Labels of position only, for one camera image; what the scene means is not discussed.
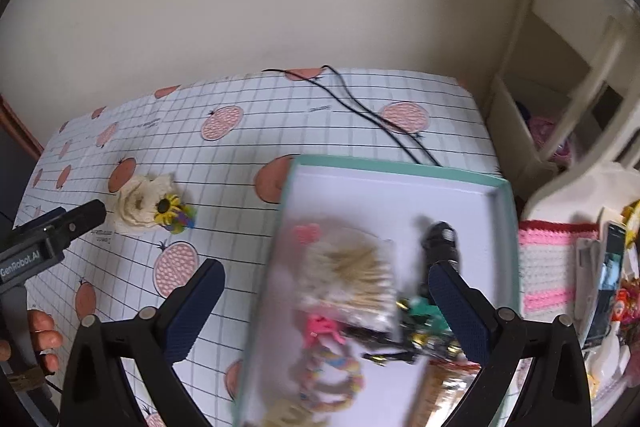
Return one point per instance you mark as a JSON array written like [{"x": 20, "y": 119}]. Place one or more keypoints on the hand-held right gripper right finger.
[{"x": 457, "y": 307}]

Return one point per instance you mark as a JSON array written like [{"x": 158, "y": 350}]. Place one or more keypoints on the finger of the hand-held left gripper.
[{"x": 85, "y": 219}]

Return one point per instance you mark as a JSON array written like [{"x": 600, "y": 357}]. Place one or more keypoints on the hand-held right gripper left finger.
[{"x": 195, "y": 312}]

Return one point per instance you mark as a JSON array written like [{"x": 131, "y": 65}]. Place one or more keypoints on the green hair clip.
[{"x": 425, "y": 309}]

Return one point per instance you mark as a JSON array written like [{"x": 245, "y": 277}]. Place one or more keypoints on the cream yarn bundle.
[{"x": 137, "y": 207}]

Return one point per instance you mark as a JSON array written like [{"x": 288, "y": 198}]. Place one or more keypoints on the black and gold hair clip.
[{"x": 380, "y": 339}]

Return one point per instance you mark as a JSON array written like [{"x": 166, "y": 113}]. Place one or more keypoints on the orange snack packet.
[{"x": 440, "y": 397}]

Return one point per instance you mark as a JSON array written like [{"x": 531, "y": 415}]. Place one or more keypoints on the teal box with white inside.
[{"x": 380, "y": 192}]

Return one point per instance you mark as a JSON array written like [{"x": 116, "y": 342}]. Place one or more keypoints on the person's left hand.
[{"x": 45, "y": 337}]

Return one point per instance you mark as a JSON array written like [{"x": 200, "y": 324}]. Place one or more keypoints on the pink and white crochet basket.
[{"x": 550, "y": 267}]

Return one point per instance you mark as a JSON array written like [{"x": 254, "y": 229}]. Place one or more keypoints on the smartphone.
[{"x": 607, "y": 277}]

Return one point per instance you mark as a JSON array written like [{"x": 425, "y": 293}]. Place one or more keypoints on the pomegranate print grid tablecloth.
[{"x": 240, "y": 147}]

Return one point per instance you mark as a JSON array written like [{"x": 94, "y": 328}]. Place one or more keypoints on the colourful clutter pile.
[{"x": 627, "y": 332}]

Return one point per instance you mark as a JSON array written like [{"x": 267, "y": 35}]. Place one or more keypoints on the white plastic bag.
[{"x": 600, "y": 192}]

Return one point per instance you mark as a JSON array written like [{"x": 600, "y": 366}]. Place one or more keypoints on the pink and purple item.
[{"x": 542, "y": 129}]

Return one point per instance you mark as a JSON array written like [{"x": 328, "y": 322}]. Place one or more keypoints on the white shelf unit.
[{"x": 550, "y": 32}]

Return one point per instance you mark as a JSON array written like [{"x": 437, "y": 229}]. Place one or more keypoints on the brown wooden frame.
[{"x": 20, "y": 127}]

